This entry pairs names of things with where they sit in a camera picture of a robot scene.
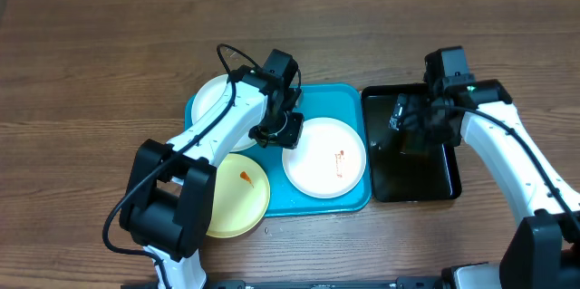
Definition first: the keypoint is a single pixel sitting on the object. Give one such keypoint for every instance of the green yellow sponge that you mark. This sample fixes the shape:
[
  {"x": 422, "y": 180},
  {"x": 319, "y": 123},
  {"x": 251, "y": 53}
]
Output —
[{"x": 413, "y": 144}]

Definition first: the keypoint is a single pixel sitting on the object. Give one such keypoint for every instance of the white plate blue rim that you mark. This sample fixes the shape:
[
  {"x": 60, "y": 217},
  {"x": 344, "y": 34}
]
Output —
[{"x": 205, "y": 98}]

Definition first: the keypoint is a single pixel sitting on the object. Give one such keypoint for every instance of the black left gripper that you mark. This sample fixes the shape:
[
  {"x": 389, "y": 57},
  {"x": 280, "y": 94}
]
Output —
[{"x": 290, "y": 139}]

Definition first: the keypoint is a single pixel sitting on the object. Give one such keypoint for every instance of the white pink plate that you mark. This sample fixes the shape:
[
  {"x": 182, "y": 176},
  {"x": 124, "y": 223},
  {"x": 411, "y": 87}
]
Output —
[{"x": 328, "y": 161}]

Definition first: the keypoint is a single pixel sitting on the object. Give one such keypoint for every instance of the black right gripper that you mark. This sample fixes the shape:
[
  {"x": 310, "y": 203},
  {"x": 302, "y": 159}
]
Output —
[{"x": 409, "y": 116}]

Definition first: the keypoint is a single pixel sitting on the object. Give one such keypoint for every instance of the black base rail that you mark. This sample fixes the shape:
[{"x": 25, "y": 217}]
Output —
[{"x": 403, "y": 282}]

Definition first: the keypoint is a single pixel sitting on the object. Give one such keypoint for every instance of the yellow plate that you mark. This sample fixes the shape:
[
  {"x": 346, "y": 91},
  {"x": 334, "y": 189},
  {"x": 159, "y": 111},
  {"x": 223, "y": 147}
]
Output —
[{"x": 241, "y": 198}]

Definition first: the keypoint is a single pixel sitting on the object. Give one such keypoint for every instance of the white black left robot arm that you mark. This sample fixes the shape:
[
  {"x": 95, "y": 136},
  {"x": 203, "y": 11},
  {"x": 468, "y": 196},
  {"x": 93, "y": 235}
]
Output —
[{"x": 169, "y": 199}]

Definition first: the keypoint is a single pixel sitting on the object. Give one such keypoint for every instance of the black water basin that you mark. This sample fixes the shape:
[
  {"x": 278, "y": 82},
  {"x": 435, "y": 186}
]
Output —
[{"x": 396, "y": 177}]

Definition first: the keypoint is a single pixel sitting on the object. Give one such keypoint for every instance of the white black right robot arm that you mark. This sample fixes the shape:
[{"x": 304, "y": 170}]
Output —
[{"x": 544, "y": 251}]

